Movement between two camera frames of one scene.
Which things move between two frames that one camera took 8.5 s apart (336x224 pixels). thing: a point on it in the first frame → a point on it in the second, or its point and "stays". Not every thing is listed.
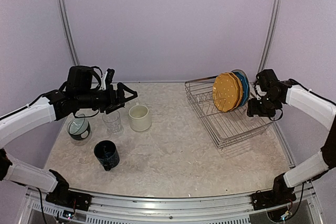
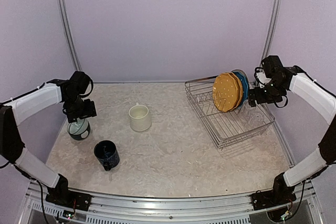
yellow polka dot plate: (240, 91) stays
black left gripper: (111, 99) → (90, 110)
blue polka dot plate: (245, 87) stays
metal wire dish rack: (227, 128) stays
